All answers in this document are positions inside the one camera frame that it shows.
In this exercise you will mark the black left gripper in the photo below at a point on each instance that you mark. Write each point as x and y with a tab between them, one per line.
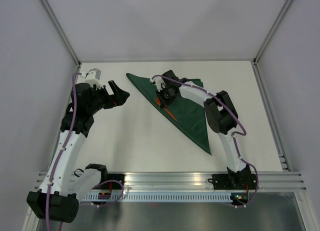
118	99

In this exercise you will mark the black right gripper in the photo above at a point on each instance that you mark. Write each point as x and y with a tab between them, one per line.
164	102

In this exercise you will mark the orange plastic fork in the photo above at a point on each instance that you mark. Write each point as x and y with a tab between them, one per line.
158	102

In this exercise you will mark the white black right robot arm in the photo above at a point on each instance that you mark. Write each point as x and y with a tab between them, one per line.
221	117

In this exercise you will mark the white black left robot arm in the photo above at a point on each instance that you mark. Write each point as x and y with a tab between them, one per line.
57	198

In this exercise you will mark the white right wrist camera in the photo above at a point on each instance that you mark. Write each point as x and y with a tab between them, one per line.
158	82

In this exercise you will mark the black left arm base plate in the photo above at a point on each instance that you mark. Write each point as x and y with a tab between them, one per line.
116	179

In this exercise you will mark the aluminium front rail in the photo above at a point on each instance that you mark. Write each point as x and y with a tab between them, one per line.
268	182

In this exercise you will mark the aluminium rail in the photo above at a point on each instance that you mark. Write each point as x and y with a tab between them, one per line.
271	118
268	182

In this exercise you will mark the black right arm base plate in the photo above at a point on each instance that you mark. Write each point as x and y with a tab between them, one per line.
222	181

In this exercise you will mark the white slotted cable duct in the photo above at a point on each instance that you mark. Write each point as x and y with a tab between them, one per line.
177	197

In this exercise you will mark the aluminium right side rail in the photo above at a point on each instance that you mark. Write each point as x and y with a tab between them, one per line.
271	118

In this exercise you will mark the aluminium left frame post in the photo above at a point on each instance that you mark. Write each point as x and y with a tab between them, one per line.
60	31

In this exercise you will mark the aluminium frame post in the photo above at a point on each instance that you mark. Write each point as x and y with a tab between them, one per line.
60	31
272	31

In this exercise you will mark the aluminium right frame post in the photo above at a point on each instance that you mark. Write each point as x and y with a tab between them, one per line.
272	31

